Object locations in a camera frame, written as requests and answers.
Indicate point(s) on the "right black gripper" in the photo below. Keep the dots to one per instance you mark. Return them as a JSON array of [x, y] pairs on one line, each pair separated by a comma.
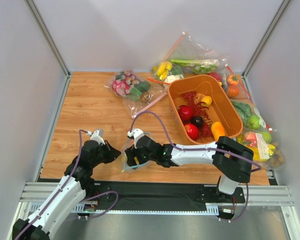
[[136, 157]]

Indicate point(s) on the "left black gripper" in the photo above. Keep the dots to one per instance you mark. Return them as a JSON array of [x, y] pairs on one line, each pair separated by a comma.
[[106, 152]]

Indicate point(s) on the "clear blue zip bag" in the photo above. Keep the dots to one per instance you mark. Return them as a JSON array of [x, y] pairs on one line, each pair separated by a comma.
[[129, 161]]

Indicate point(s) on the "red toy apple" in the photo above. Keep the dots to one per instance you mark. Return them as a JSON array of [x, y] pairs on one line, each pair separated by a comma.
[[192, 131]]

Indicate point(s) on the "red toy tomato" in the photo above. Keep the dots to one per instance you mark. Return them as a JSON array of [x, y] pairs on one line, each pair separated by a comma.
[[185, 113]]

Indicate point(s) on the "dark toy plum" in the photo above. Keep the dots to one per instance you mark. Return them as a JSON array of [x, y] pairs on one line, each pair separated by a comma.
[[198, 121]]

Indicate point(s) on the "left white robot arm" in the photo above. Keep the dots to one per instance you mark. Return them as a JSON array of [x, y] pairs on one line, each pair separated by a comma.
[[76, 185]]

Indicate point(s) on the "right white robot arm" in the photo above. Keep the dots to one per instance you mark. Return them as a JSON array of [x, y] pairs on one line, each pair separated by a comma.
[[231, 158]]

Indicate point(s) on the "dragon fruit zip bag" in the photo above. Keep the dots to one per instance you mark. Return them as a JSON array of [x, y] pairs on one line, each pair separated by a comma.
[[137, 93]]

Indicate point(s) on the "banana cauliflower zip bag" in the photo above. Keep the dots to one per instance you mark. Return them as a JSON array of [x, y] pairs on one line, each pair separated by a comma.
[[165, 73]]

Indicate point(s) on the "green vegetable zip bag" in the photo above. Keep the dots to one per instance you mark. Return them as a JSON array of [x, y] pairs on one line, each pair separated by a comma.
[[189, 54]]

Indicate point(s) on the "orange pumpkin zip bag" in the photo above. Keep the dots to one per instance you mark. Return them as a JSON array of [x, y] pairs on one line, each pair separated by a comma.
[[231, 83]]

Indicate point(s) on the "green apple zip bag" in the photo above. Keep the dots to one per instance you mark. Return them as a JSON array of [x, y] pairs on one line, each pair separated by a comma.
[[250, 115]]

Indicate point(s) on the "potato banana zip bag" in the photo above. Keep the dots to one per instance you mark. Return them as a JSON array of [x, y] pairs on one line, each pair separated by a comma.
[[266, 151]]

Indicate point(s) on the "black base mat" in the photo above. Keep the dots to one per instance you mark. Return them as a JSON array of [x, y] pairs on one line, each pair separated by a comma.
[[156, 197]]

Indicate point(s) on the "red toy lobster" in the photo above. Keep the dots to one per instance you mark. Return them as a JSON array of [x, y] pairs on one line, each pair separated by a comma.
[[198, 110]]

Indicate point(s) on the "yellow orange toy mango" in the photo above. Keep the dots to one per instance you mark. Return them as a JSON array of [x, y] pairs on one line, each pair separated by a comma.
[[217, 130]]

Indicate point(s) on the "yellow toy pepper in bin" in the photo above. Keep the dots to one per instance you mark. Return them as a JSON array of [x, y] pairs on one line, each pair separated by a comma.
[[206, 101]]

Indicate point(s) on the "orange plastic bin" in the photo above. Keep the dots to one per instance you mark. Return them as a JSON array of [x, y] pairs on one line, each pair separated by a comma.
[[221, 109]]

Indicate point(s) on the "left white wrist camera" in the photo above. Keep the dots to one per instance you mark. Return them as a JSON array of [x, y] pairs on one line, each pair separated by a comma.
[[97, 136]]

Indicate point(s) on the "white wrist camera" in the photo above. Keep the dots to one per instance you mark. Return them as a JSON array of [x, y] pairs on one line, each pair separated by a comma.
[[97, 136], [135, 134]]

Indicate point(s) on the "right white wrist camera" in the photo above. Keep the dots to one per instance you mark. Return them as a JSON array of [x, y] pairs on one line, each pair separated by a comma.
[[135, 134]]

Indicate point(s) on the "left aluminium post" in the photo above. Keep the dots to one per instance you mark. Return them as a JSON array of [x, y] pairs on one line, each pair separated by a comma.
[[34, 10]]

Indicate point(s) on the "aluminium post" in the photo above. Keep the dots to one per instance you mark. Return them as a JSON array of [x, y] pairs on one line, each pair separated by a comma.
[[34, 10], [284, 5]]

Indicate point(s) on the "aluminium frame rail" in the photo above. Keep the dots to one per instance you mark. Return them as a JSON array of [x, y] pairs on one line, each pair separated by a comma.
[[256, 195]]

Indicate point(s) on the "right aluminium post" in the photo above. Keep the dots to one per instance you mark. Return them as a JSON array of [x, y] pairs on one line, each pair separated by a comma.
[[284, 5]]

